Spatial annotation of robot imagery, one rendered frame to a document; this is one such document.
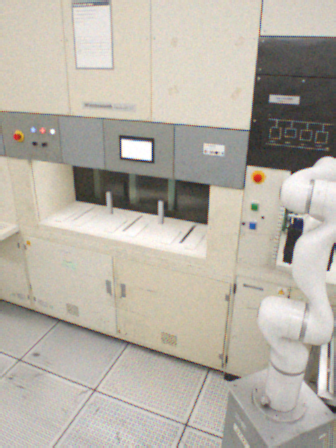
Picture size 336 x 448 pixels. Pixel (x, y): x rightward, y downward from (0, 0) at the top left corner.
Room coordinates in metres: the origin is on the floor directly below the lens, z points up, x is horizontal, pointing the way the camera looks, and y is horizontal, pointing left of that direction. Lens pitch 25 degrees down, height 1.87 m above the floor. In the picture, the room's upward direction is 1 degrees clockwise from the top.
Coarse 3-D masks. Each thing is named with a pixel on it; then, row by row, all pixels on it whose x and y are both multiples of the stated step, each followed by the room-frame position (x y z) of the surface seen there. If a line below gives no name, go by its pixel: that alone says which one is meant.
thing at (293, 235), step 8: (288, 216) 1.54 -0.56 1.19; (296, 216) 1.53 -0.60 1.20; (288, 224) 1.49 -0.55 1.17; (288, 232) 1.45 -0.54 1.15; (296, 232) 1.44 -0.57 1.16; (288, 240) 1.45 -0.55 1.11; (296, 240) 1.44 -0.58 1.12; (288, 248) 1.45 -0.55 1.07; (288, 256) 1.44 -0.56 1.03; (328, 264) 1.38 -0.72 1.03
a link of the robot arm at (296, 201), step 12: (312, 168) 1.01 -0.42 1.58; (324, 168) 1.01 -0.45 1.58; (288, 180) 0.97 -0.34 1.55; (300, 180) 0.96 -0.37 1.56; (312, 180) 0.95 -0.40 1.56; (324, 180) 1.01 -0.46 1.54; (288, 192) 0.94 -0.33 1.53; (300, 192) 0.93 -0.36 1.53; (288, 204) 0.94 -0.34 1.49; (300, 204) 0.92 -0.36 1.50
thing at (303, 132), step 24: (264, 0) 1.65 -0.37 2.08; (288, 0) 1.61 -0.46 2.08; (312, 0) 1.58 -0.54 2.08; (264, 24) 1.65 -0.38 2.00; (288, 24) 1.61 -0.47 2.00; (312, 24) 1.58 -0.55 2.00; (264, 120) 1.63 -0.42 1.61; (288, 120) 1.59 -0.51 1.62; (312, 120) 1.55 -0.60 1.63; (264, 144) 1.62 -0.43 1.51; (288, 144) 1.58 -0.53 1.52; (312, 144) 1.55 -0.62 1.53
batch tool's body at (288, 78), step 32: (256, 64) 1.65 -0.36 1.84; (288, 64) 1.60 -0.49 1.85; (320, 64) 1.56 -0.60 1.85; (256, 96) 1.65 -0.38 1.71; (288, 96) 1.60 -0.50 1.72; (320, 96) 1.55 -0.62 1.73; (256, 128) 1.64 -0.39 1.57; (256, 160) 1.63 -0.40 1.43; (288, 160) 1.58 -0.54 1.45; (256, 192) 1.63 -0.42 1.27; (256, 256) 1.62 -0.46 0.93; (288, 288) 1.54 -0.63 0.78; (256, 320) 1.59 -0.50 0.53; (256, 352) 1.58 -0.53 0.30
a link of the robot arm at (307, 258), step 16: (320, 192) 0.91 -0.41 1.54; (320, 208) 0.90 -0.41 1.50; (304, 240) 0.91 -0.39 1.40; (320, 240) 0.88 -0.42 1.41; (304, 256) 0.88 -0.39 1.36; (320, 256) 0.87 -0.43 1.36; (304, 272) 0.87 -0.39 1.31; (320, 272) 0.87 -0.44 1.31; (304, 288) 0.86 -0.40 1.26; (320, 288) 0.86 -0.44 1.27; (320, 304) 0.84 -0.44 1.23; (304, 320) 0.84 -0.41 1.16; (320, 320) 0.82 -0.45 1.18; (304, 336) 0.82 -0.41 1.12; (320, 336) 0.81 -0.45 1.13
